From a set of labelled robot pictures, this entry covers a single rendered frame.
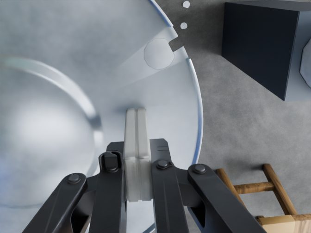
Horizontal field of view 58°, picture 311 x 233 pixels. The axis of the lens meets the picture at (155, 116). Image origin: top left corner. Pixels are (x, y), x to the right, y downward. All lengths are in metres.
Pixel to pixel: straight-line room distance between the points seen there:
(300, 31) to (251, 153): 0.73
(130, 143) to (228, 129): 1.01
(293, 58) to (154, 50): 0.45
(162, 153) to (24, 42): 0.12
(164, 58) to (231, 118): 0.95
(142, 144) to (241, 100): 0.98
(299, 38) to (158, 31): 0.45
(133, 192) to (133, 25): 0.11
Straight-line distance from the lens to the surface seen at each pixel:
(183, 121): 0.23
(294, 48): 0.62
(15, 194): 0.26
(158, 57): 0.21
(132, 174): 0.15
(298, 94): 0.66
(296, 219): 1.08
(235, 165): 1.27
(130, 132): 0.17
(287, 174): 1.40
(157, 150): 0.17
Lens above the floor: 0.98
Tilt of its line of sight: 65 degrees down
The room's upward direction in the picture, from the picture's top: 169 degrees clockwise
